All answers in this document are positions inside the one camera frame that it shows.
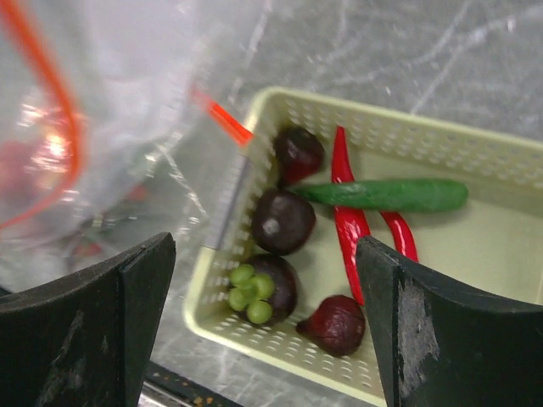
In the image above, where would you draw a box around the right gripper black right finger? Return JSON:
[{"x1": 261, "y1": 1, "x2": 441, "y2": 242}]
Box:
[{"x1": 356, "y1": 237, "x2": 542, "y2": 406}]

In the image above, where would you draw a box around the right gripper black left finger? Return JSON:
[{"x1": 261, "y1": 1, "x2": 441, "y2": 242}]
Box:
[{"x1": 1, "y1": 232, "x2": 176, "y2": 406}]

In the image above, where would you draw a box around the clear zip bag orange zipper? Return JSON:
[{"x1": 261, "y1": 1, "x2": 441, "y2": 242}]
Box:
[{"x1": 1, "y1": 1, "x2": 272, "y2": 292}]

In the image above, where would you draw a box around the dark purple plum top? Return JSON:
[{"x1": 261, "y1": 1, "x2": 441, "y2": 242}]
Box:
[{"x1": 273, "y1": 126, "x2": 325, "y2": 187}]

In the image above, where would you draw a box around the dark purple plum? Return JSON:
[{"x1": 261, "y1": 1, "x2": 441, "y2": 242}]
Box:
[
  {"x1": 250, "y1": 188, "x2": 316, "y2": 255},
  {"x1": 273, "y1": 126, "x2": 325, "y2": 187},
  {"x1": 295, "y1": 294, "x2": 366, "y2": 357}
]

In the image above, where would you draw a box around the dark purple plum bottom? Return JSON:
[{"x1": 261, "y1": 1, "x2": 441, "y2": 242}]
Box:
[{"x1": 295, "y1": 294, "x2": 366, "y2": 357}]

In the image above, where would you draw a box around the green chili pepper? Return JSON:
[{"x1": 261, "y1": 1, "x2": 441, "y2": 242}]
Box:
[{"x1": 292, "y1": 178, "x2": 468, "y2": 213}]

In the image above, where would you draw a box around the small green grape bunch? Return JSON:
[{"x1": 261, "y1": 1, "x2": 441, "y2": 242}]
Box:
[{"x1": 227, "y1": 254, "x2": 298, "y2": 326}]

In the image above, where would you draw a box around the cream plastic basket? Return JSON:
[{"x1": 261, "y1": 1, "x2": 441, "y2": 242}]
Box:
[{"x1": 183, "y1": 87, "x2": 542, "y2": 406}]

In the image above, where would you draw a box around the dark purple plum middle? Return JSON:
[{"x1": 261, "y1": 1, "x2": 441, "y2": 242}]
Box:
[{"x1": 250, "y1": 188, "x2": 316, "y2": 255}]

